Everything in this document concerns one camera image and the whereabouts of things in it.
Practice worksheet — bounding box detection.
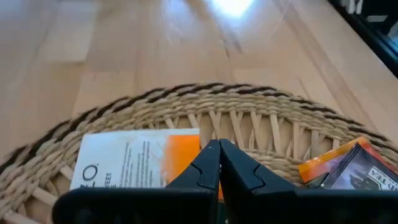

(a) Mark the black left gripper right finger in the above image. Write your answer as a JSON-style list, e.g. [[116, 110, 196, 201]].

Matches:
[[220, 139, 398, 224]]

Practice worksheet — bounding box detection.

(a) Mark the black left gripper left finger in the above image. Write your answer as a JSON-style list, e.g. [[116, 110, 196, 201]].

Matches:
[[52, 139, 221, 224]]

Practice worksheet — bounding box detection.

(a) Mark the white orange Tazo tea packet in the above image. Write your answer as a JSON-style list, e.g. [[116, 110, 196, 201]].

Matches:
[[70, 128, 224, 200]]

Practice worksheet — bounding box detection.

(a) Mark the round woven straw placemat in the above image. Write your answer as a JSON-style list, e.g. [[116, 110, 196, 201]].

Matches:
[[0, 82, 398, 224]]

